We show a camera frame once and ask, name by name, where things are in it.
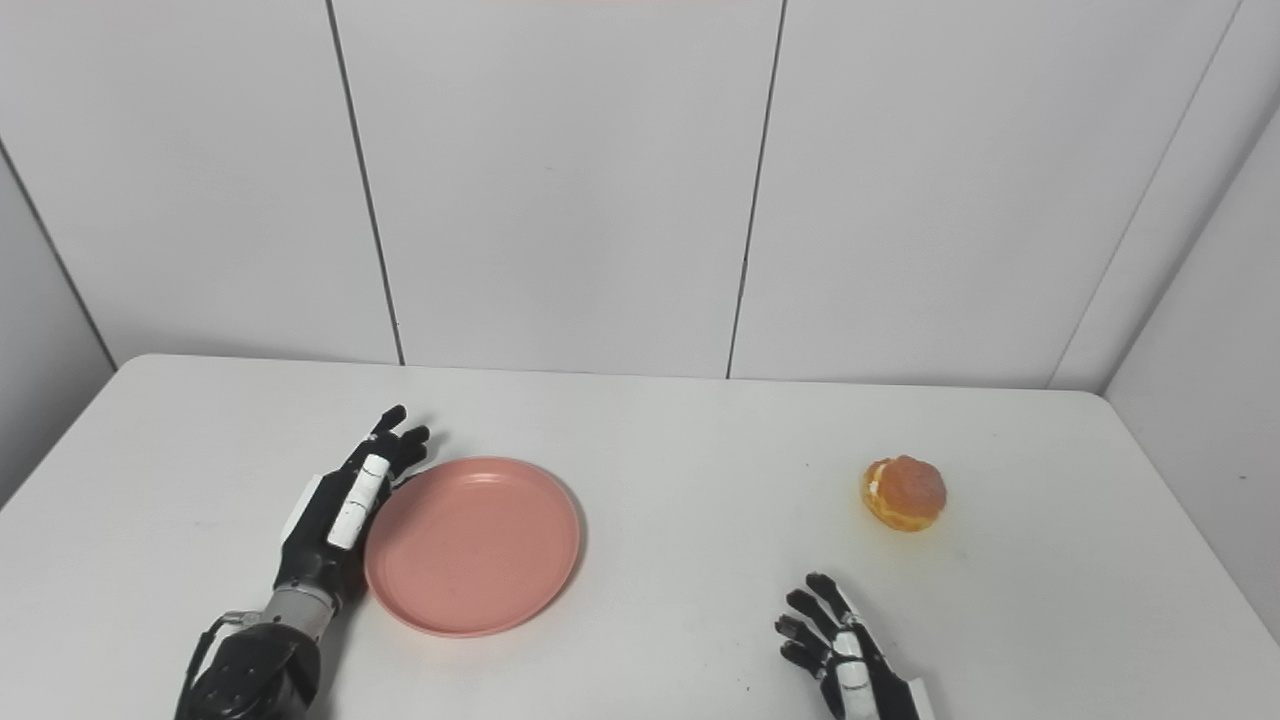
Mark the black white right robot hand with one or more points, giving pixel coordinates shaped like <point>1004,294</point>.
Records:
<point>850,665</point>

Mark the pink round plate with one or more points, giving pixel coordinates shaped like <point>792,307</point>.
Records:
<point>472,546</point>

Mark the golden cream puff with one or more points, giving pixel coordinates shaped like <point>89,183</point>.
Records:
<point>905,492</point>

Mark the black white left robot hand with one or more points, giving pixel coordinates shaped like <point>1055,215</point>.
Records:
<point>335,520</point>

